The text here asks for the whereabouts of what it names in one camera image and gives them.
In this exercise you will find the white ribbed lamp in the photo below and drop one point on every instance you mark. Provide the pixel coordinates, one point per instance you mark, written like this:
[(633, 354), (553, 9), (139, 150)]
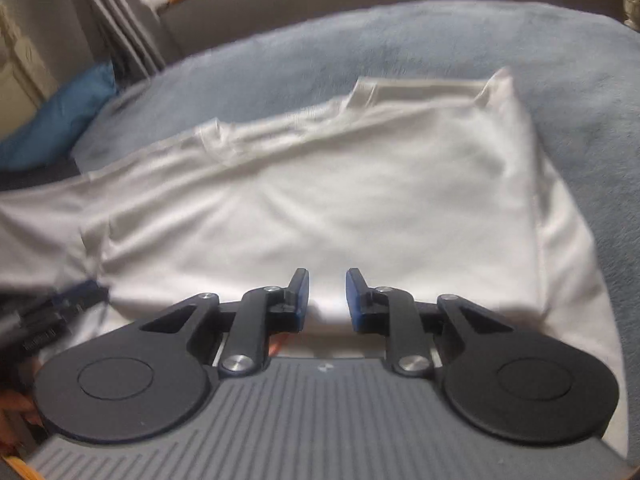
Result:
[(632, 12)]

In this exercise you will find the grey curtain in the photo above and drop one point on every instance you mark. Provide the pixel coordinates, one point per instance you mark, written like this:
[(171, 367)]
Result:
[(130, 33)]

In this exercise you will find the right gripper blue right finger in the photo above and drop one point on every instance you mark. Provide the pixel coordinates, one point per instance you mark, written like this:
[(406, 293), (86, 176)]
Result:
[(391, 313)]

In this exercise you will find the blue pillow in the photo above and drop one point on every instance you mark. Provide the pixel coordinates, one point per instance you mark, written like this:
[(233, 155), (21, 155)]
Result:
[(61, 121)]

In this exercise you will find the grey fleece bed blanket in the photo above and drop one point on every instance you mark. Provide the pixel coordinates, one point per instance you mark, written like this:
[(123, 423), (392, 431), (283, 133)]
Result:
[(576, 74)]

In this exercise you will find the cream carved headboard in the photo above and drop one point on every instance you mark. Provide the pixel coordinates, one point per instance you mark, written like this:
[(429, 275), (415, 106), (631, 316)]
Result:
[(25, 81)]

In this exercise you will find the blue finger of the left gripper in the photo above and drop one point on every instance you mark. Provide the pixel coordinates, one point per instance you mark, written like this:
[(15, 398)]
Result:
[(74, 301)]

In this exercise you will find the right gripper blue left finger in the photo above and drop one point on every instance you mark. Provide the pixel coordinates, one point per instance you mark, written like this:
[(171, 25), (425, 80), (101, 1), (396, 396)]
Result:
[(251, 322)]

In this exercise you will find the person left hand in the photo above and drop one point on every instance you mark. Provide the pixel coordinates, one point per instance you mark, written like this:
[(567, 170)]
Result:
[(19, 417)]

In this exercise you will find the cream bear hoodie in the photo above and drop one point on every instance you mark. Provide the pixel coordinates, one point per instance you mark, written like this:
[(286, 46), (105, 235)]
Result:
[(431, 186)]

